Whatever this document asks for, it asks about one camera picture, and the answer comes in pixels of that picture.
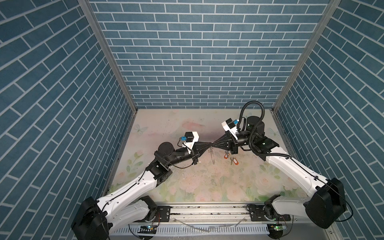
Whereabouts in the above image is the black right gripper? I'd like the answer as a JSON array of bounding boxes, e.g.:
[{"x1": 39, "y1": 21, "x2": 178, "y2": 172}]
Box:
[{"x1": 212, "y1": 131, "x2": 255, "y2": 155}]

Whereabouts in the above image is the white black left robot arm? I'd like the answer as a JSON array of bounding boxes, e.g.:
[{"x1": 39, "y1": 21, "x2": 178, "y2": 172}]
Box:
[{"x1": 71, "y1": 142, "x2": 212, "y2": 240}]

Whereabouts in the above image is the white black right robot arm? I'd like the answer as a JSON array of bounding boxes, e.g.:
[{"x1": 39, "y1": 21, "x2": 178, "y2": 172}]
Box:
[{"x1": 216, "y1": 116, "x2": 349, "y2": 229}]

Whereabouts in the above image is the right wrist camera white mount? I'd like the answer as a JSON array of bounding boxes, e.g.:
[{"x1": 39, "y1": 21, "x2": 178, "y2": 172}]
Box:
[{"x1": 222, "y1": 118, "x2": 239, "y2": 141}]

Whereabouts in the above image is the black corrugated cable hose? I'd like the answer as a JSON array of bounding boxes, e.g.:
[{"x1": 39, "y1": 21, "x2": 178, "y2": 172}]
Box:
[{"x1": 239, "y1": 100, "x2": 292, "y2": 159}]

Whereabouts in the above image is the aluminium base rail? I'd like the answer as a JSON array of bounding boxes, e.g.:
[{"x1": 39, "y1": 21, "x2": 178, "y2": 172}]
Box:
[{"x1": 158, "y1": 196, "x2": 328, "y2": 227}]

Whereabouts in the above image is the white slotted cable duct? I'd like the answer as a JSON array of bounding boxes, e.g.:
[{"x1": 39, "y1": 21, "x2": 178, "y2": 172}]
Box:
[{"x1": 112, "y1": 224, "x2": 270, "y2": 237}]

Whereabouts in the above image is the aluminium corner post right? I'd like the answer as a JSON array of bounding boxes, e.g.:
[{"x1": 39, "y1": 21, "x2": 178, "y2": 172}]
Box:
[{"x1": 271, "y1": 0, "x2": 341, "y2": 116}]

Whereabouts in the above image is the aluminium corner post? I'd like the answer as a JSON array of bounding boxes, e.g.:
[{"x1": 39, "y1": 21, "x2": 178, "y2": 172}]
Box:
[
  {"x1": 78, "y1": 0, "x2": 138, "y2": 115},
  {"x1": 271, "y1": 0, "x2": 341, "y2": 116}
]

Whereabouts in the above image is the aluminium corner post left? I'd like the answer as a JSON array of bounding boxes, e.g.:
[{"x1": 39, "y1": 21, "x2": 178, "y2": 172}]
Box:
[{"x1": 78, "y1": 0, "x2": 138, "y2": 115}]

